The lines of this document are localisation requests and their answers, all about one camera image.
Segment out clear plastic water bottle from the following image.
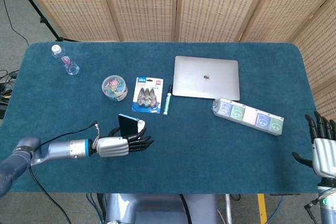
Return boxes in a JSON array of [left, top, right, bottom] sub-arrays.
[[50, 44, 80, 76]]

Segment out teal blue tablecloth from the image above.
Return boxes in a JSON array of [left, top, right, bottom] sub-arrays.
[[0, 41, 320, 195]]

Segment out clear jar of binder clips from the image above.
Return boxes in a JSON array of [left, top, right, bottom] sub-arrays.
[[101, 74, 129, 102]]

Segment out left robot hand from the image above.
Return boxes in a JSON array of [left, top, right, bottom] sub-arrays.
[[90, 126, 154, 158]]

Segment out wicker folding screen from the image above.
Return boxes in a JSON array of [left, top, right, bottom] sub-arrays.
[[17, 0, 336, 127]]

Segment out grey closed laptop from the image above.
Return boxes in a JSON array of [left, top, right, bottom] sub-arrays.
[[172, 55, 241, 101]]

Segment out grey blue robot torso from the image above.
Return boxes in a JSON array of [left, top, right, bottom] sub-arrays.
[[104, 194, 220, 224]]

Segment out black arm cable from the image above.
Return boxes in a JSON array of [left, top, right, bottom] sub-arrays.
[[28, 120, 101, 224], [303, 199, 320, 224]]

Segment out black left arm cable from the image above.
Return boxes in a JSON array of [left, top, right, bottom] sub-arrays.
[[28, 120, 101, 224]]

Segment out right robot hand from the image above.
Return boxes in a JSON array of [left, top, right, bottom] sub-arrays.
[[291, 111, 336, 178]]

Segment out blue cables under table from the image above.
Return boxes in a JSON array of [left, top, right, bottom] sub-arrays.
[[86, 194, 106, 224]]

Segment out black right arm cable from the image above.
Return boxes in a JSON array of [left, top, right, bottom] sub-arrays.
[[303, 199, 320, 224]]

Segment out green whiteboard marker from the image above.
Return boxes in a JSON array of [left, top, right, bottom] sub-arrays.
[[163, 84, 173, 116]]

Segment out floor cable bundle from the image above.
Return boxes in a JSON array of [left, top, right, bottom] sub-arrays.
[[0, 69, 19, 120]]

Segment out black smartphone with blue edge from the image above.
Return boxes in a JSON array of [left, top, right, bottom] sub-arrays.
[[118, 113, 139, 136]]

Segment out silver metal table leg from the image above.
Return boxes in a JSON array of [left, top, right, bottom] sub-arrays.
[[224, 194, 234, 224]]

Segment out white folding phone stand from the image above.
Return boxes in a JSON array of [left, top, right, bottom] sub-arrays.
[[135, 119, 147, 133]]

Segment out thin black floor cable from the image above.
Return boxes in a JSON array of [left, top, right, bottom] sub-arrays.
[[0, 0, 29, 47]]

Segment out wrapped pocket tissue multipack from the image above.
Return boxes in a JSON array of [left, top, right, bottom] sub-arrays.
[[211, 97, 285, 136]]

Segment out black tripod stand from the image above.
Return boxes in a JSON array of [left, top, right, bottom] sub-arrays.
[[7, 0, 79, 42]]

